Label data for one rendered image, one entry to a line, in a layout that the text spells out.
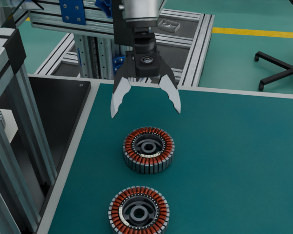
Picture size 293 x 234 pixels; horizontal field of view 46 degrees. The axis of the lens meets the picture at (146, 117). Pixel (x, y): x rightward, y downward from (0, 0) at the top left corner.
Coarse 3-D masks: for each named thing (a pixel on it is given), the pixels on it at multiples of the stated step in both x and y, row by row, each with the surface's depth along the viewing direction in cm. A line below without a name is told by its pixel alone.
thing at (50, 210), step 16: (80, 80) 97; (96, 80) 97; (112, 80) 97; (272, 96) 92; (288, 96) 92; (80, 128) 84; (64, 160) 77; (64, 176) 74; (48, 208) 68; (48, 224) 66
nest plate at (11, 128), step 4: (4, 112) 83; (8, 112) 83; (4, 116) 82; (8, 116) 82; (12, 116) 82; (8, 120) 81; (12, 120) 81; (8, 124) 80; (12, 124) 80; (16, 124) 80; (8, 128) 79; (12, 128) 79; (16, 128) 80; (8, 132) 78; (12, 132) 78; (8, 136) 77; (12, 136) 78; (8, 140) 77
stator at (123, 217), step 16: (128, 192) 67; (144, 192) 67; (112, 208) 64; (128, 208) 67; (144, 208) 65; (160, 208) 64; (112, 224) 62; (128, 224) 62; (144, 224) 64; (160, 224) 62
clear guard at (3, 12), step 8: (0, 0) 63; (8, 0) 63; (16, 0) 63; (24, 0) 64; (32, 0) 67; (0, 8) 61; (8, 8) 61; (16, 8) 61; (24, 8) 72; (32, 8) 72; (40, 8) 71; (0, 16) 59; (8, 16) 59; (0, 24) 57
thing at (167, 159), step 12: (132, 132) 78; (144, 132) 78; (156, 132) 78; (132, 144) 76; (144, 144) 76; (156, 144) 79; (168, 144) 75; (132, 156) 73; (144, 156) 73; (156, 156) 73; (168, 156) 73; (144, 168) 73; (156, 168) 73
